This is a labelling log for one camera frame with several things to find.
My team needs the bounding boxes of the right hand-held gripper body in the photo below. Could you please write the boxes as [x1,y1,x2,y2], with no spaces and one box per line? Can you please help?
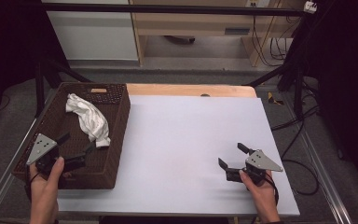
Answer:
[226,149,283,185]

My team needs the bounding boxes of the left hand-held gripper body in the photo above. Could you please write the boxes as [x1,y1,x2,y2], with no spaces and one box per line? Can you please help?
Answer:
[26,133,87,176]

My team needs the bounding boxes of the brown wicker basket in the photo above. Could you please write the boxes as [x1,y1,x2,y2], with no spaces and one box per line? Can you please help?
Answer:
[11,81,131,190]

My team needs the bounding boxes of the white baby romper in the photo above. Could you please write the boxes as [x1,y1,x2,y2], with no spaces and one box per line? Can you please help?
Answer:
[65,92,112,148]

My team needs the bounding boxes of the person's right hand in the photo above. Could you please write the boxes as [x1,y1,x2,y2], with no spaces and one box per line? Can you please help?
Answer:
[239,170,278,204]

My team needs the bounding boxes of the person's left hand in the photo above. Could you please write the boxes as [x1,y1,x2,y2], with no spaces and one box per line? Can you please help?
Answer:
[29,157,65,202]

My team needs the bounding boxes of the black metal stand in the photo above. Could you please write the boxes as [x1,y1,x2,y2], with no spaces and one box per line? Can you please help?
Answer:
[34,57,92,118]
[243,12,321,120]

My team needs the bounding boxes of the person's dark torso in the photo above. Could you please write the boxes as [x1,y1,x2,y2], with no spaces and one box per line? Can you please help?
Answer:
[99,216,231,224]

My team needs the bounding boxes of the white cabinet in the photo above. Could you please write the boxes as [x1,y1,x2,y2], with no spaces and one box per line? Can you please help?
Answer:
[41,0,139,62]

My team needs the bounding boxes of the dark curtain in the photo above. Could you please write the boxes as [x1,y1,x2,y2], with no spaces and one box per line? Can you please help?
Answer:
[0,0,71,132]
[304,0,358,197]

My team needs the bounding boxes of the wooden desk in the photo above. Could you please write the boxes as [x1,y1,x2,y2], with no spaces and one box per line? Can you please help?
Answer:
[129,0,307,68]

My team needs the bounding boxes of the white power adapter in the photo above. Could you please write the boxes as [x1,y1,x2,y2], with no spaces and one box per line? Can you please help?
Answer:
[303,0,319,14]

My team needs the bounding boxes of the black horizontal metal bar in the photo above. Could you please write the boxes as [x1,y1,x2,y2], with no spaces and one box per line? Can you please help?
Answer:
[41,2,306,17]

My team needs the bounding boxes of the left hand-held gripper cable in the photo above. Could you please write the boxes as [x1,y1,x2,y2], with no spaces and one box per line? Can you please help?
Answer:
[24,167,42,203]

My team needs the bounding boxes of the hand-held gripper cable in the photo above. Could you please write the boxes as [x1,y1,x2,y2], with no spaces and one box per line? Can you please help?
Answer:
[265,172,280,206]
[24,167,42,203]

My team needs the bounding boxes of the right hand-held gripper cable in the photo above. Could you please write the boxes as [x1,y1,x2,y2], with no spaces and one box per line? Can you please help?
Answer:
[265,172,280,206]

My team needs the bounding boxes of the looped black floor cable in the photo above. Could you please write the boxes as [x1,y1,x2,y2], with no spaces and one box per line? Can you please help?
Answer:
[280,119,321,197]

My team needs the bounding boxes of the hanging desk cables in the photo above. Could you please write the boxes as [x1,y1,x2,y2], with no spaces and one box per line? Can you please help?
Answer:
[251,15,302,68]

